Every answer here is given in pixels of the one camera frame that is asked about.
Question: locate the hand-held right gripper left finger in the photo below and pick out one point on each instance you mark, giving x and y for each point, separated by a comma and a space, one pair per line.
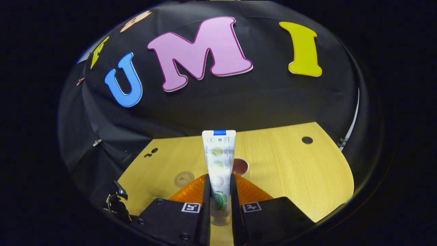
206, 212

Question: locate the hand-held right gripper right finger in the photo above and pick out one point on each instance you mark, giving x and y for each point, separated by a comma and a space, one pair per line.
235, 218

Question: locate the beige cup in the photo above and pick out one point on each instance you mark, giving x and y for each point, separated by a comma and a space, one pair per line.
240, 166

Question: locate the white toothpaste tube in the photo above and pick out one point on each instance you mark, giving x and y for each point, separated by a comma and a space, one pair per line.
218, 160

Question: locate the light wooden desktop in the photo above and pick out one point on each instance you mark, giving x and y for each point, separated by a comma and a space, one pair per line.
290, 171

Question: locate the white cloth clip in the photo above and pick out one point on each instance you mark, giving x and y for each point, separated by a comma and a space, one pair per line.
97, 142

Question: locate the black backdrop cloth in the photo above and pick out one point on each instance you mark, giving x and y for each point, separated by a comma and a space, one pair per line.
239, 102

